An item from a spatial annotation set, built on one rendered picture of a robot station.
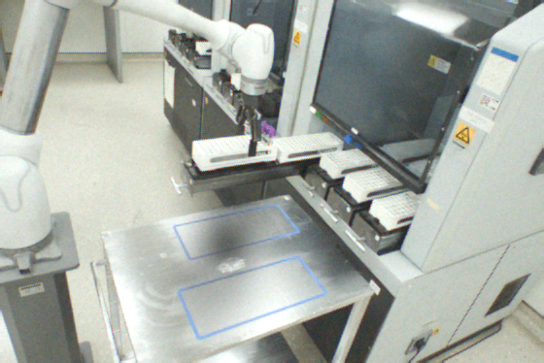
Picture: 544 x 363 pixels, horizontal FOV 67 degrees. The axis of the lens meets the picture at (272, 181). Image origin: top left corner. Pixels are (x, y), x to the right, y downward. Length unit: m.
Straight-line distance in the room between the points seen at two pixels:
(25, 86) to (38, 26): 0.16
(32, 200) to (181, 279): 0.44
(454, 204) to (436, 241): 0.14
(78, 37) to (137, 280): 4.00
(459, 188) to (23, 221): 1.16
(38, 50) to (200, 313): 0.79
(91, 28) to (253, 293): 4.12
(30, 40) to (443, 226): 1.23
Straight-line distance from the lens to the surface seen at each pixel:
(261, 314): 1.00
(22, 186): 1.20
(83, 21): 4.83
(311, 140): 1.66
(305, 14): 1.73
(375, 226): 1.36
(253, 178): 1.51
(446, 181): 1.24
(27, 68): 1.29
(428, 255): 1.35
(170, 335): 0.96
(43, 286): 1.38
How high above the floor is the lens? 1.60
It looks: 33 degrees down
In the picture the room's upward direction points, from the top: 10 degrees clockwise
